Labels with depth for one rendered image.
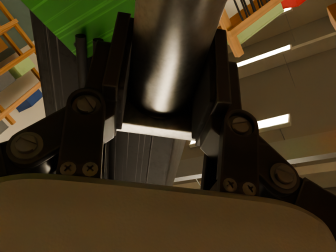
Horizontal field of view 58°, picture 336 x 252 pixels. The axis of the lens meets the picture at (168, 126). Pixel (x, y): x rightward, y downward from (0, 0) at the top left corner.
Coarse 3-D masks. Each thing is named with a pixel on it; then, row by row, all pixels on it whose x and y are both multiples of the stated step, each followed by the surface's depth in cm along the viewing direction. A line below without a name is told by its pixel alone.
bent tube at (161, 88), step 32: (160, 0) 9; (192, 0) 9; (224, 0) 9; (160, 32) 10; (192, 32) 10; (160, 64) 11; (192, 64) 11; (128, 96) 14; (160, 96) 12; (128, 128) 13; (160, 128) 13
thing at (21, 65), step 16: (0, 32) 556; (0, 48) 556; (16, 48) 624; (32, 48) 600; (16, 64) 572; (32, 64) 601; (0, 80) 541; (32, 96) 584; (0, 112) 527; (0, 128) 518
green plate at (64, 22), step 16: (32, 0) 26; (48, 0) 25; (64, 0) 25; (80, 0) 25; (96, 0) 25; (112, 0) 25; (128, 0) 25; (48, 16) 27; (64, 16) 26; (80, 16) 26; (96, 16) 26; (112, 16) 26; (64, 32) 28; (80, 32) 28; (96, 32) 27; (112, 32) 27
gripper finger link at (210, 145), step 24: (216, 48) 12; (216, 72) 11; (192, 96) 14; (216, 96) 10; (192, 120) 13; (216, 120) 11; (216, 144) 11; (264, 144) 11; (264, 168) 10; (288, 168) 10; (288, 192) 10
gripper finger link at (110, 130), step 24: (120, 24) 12; (96, 48) 12; (120, 48) 11; (96, 72) 11; (120, 72) 10; (120, 96) 11; (48, 120) 10; (120, 120) 12; (24, 144) 9; (48, 144) 9
